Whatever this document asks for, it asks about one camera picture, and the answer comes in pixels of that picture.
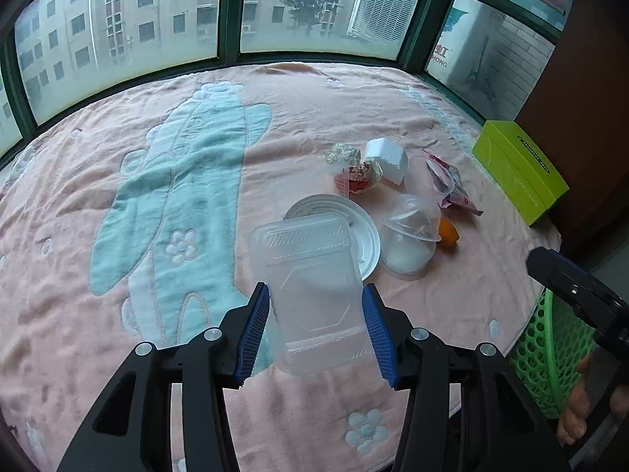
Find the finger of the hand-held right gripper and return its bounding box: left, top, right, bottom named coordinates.
left=526, top=247, right=615, bottom=320

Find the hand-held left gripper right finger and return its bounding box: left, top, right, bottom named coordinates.
left=361, top=282, right=573, bottom=472

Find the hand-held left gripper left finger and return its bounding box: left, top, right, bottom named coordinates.
left=56, top=282, right=271, bottom=472

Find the green plastic mesh basket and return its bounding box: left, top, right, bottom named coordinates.
left=508, top=288, right=598, bottom=419

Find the clear rectangular plastic container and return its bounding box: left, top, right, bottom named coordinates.
left=247, top=212, right=374, bottom=378

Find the pink snack packet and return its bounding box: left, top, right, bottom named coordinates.
left=423, top=149, right=485, bottom=216

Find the person's right hand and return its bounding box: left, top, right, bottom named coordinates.
left=557, top=354, right=629, bottom=449

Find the white round plastic lid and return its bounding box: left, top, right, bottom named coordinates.
left=283, top=194, right=381, bottom=281

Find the lime green cardboard box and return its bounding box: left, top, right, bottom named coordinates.
left=472, top=119, right=570, bottom=227

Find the clear plastic dome cup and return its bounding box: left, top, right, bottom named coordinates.
left=381, top=194, right=442, bottom=281

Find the brown wooden cabinet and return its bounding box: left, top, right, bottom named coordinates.
left=513, top=0, right=629, bottom=266

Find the pink printed blanket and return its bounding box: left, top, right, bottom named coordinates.
left=0, top=61, right=563, bottom=472

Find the red snack wrapper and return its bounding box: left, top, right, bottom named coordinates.
left=334, top=161, right=384, bottom=198

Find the crumpled printed clear wrapper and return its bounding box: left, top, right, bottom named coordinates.
left=324, top=142, right=363, bottom=165

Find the white outdoor sign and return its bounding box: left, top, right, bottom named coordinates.
left=427, top=7, right=469, bottom=83

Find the outdoor air conditioner unit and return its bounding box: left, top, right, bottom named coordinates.
left=348, top=0, right=424, bottom=42

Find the grey apartment building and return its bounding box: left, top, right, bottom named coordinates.
left=15, top=0, right=222, bottom=124

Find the dark green window frame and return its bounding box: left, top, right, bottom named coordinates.
left=0, top=0, right=566, bottom=168

